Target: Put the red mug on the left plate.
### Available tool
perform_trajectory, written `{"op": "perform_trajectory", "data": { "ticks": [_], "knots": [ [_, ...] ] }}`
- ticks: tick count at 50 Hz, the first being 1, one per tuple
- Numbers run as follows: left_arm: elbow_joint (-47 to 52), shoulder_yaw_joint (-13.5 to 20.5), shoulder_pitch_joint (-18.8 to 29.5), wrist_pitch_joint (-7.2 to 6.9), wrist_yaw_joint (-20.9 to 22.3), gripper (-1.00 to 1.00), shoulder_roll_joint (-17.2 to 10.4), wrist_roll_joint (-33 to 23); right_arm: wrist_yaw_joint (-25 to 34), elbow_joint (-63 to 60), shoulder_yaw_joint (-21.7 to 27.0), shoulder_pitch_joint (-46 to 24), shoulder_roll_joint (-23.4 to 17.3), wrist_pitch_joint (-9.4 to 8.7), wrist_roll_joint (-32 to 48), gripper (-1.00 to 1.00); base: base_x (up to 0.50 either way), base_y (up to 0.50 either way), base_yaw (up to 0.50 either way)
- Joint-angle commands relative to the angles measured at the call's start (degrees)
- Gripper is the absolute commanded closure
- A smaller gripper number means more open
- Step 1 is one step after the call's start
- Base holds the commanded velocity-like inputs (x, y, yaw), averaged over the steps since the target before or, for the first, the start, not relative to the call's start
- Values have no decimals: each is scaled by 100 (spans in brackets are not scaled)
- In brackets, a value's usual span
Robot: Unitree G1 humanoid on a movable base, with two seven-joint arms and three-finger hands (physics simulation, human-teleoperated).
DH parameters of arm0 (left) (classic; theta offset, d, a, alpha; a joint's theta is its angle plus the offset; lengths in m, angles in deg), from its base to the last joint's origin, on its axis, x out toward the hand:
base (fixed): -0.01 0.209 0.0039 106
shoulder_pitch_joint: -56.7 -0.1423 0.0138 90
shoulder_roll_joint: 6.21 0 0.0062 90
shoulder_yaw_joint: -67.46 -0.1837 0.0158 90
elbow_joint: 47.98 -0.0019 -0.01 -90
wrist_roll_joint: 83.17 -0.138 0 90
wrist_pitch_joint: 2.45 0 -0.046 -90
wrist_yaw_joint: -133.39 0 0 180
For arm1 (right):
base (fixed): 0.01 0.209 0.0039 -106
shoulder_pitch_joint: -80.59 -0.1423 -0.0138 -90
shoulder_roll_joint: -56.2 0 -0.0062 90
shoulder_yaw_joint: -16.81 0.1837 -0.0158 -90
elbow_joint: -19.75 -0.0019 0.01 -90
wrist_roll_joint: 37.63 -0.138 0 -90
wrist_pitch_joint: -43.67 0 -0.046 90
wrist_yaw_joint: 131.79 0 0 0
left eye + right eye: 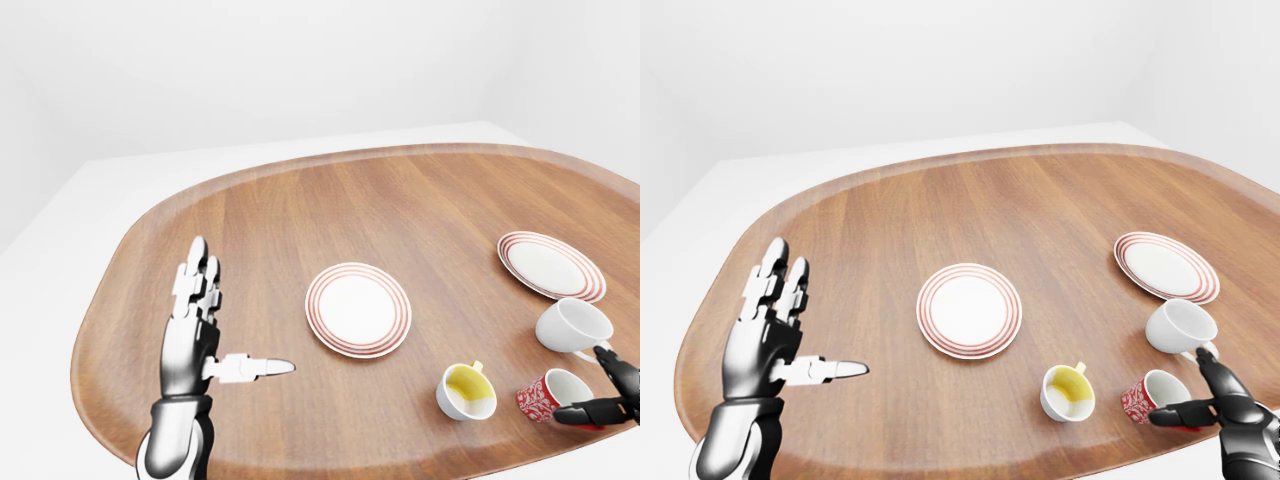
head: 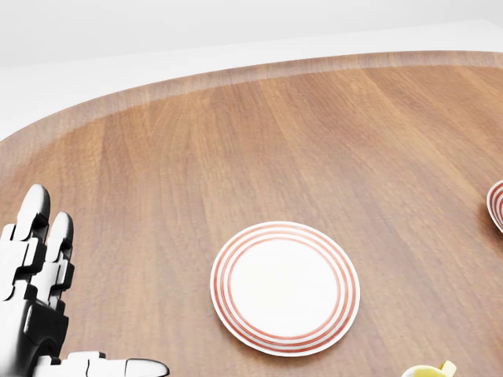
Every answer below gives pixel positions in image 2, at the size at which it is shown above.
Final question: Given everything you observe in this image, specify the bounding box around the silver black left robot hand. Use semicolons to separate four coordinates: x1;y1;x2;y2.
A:
0;183;171;377

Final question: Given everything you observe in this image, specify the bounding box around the white plate with red rings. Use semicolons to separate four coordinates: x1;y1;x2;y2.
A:
486;179;503;234
209;221;361;357

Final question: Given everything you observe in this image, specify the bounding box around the yellow mug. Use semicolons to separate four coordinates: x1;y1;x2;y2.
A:
400;360;457;377

